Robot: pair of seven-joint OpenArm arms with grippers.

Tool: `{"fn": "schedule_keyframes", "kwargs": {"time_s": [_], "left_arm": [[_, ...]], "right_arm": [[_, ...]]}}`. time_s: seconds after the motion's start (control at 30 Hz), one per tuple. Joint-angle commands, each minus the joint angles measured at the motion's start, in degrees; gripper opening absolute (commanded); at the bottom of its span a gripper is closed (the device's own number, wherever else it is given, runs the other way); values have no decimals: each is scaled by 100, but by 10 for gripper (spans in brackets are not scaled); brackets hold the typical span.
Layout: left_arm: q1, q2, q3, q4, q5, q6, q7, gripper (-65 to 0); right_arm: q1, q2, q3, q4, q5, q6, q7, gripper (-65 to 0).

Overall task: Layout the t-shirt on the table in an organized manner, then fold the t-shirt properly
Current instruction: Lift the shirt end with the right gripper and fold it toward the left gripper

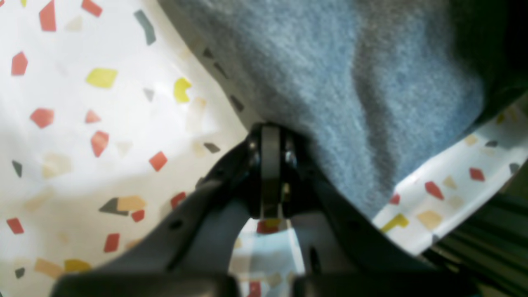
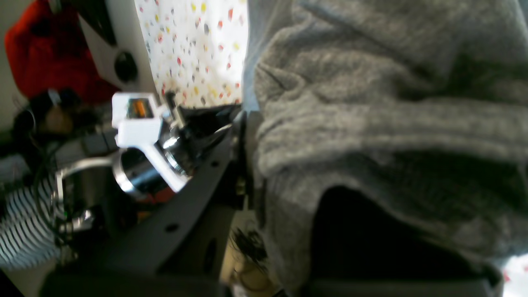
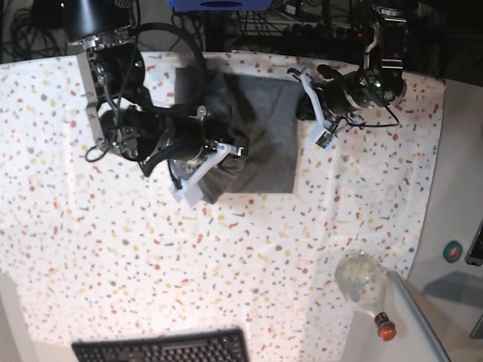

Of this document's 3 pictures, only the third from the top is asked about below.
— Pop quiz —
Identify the blue box with oval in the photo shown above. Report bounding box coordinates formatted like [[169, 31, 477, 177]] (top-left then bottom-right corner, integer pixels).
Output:
[[168, 0, 280, 12]]

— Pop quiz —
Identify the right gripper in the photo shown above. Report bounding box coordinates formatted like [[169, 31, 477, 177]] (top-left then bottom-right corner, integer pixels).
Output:
[[154, 109, 209, 167]]

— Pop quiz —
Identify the clear glass bottle red cap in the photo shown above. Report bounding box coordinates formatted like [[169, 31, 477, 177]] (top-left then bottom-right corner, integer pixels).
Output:
[[335, 250, 397, 342]]

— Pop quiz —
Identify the black computer keyboard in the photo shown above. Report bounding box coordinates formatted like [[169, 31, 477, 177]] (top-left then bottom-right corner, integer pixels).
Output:
[[71, 329, 250, 362]]

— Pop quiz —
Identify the dark phone on table edge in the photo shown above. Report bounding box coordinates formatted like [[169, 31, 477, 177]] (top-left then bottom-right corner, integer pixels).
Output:
[[465, 222, 483, 266]]

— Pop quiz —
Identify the green and red tape roll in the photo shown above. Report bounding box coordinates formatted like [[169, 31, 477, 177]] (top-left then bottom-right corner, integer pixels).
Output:
[[443, 241, 463, 263]]

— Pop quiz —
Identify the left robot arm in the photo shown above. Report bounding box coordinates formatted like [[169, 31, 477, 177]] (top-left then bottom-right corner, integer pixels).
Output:
[[309, 1, 414, 129]]

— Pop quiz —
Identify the grey t-shirt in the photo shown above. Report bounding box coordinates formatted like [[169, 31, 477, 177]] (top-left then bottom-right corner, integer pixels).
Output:
[[199, 70, 303, 204]]

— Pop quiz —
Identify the black power strip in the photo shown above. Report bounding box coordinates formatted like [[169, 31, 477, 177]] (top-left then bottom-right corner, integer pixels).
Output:
[[282, 23, 362, 40]]

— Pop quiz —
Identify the terrazzo patterned tablecloth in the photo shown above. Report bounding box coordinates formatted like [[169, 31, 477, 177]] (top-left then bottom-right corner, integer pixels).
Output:
[[1, 57, 445, 361]]

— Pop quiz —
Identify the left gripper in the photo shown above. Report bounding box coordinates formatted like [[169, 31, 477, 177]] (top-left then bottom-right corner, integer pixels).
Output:
[[296, 65, 374, 121]]

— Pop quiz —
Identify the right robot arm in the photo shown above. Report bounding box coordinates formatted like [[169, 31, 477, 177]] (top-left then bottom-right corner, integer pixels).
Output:
[[61, 1, 208, 176]]

